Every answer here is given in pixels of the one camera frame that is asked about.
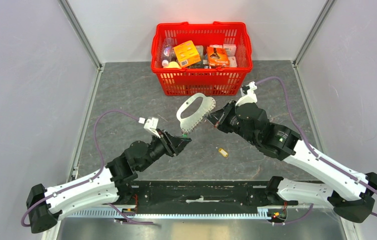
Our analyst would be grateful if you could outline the left aluminium corner post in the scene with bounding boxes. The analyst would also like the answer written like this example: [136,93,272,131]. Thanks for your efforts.
[58,0,103,69]

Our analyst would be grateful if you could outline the white pink box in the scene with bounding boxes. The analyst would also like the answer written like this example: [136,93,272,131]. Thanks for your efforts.
[222,43,237,57]

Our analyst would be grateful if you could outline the black base frame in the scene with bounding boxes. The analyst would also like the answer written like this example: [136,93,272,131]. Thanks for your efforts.
[113,180,298,215]

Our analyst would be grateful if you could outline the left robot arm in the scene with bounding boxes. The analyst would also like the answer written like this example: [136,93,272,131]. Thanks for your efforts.
[21,130,192,234]

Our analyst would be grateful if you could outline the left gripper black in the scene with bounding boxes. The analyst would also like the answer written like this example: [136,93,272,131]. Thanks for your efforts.
[138,128,192,172]

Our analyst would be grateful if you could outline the red shopping basket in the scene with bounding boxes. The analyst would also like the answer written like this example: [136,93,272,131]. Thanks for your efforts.
[150,21,253,96]

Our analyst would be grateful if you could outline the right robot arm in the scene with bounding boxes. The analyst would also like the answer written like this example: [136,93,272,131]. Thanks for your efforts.
[206,100,377,223]

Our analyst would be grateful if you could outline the aluminium corner post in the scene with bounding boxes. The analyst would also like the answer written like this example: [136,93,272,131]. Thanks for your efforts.
[292,0,337,68]
[58,0,103,69]

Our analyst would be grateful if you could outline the white slotted cable duct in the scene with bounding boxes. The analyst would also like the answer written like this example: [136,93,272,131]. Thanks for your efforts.
[70,206,277,221]

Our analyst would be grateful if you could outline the yellow round item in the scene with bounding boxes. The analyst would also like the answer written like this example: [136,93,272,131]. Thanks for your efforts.
[166,61,181,69]

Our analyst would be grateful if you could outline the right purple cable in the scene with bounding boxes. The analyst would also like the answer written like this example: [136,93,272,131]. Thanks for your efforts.
[254,76,377,223]

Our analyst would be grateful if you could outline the yellow key tag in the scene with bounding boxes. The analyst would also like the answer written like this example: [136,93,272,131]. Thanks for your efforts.
[218,148,229,158]

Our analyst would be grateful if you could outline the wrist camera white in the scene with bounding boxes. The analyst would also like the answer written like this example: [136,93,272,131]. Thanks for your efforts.
[235,81,258,107]
[138,117,161,138]

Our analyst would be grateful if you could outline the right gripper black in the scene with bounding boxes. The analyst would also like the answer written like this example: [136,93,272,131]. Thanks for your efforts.
[205,98,258,146]

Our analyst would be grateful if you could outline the clear plastic bottle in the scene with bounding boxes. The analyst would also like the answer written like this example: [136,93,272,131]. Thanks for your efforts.
[160,37,177,68]

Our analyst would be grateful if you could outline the orange black package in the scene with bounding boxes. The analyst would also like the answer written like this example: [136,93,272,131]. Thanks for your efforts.
[206,46,230,68]

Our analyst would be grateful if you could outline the right aluminium corner post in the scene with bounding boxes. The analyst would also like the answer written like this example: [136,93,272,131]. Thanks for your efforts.
[292,0,337,68]

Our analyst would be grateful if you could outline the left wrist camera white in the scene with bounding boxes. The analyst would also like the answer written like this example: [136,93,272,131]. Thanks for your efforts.
[138,117,161,138]

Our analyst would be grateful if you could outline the orange box left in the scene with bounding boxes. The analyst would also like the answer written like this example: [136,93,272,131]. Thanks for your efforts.
[173,40,201,68]

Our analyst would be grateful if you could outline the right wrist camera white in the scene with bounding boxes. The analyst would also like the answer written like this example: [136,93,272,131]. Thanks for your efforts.
[235,81,258,107]

